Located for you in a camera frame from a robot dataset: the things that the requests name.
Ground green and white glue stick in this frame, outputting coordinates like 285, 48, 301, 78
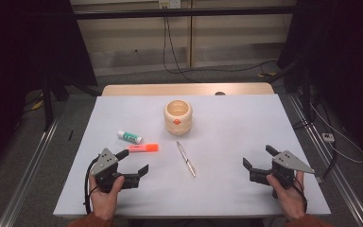
116, 130, 144, 145

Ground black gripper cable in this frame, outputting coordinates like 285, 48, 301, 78
291, 178, 308, 212
83, 156, 100, 216

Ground dark curtain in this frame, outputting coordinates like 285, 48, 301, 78
0, 0, 98, 181
277, 0, 363, 162

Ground black stand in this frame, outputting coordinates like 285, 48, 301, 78
270, 56, 316, 124
41, 72, 102, 131

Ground aluminium floor rail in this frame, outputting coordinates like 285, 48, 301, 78
0, 116, 61, 227
287, 93, 363, 227

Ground white table cover sheet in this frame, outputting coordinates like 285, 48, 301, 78
52, 94, 332, 219

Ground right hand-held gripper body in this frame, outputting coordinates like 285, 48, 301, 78
249, 149, 316, 201

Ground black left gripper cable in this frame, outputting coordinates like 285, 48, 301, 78
83, 156, 100, 216

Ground white floor cable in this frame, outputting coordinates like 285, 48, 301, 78
308, 102, 363, 165

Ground white wall socket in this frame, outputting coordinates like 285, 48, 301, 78
158, 0, 182, 9

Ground orange highlighter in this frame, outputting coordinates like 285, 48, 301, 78
128, 143, 160, 153

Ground person's right hand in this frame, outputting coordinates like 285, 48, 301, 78
266, 169, 308, 221

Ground black floor cable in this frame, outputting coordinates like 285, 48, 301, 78
322, 140, 338, 181

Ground black horizontal bar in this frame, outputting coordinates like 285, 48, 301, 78
72, 5, 297, 21

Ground silver pen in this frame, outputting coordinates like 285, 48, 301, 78
176, 141, 197, 178

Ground black wall cable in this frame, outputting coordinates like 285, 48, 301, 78
164, 15, 202, 83
162, 15, 278, 75

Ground wooden table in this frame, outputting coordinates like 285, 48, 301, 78
101, 82, 275, 97

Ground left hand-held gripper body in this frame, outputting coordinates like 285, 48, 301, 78
89, 148, 141, 194

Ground person's left hand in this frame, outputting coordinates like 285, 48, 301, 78
88, 172, 126, 221

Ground white power adapter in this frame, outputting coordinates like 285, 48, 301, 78
321, 132, 336, 143

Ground cream pen holder cup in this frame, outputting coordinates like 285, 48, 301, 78
163, 99, 193, 136

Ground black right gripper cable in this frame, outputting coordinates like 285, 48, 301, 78
291, 178, 308, 212

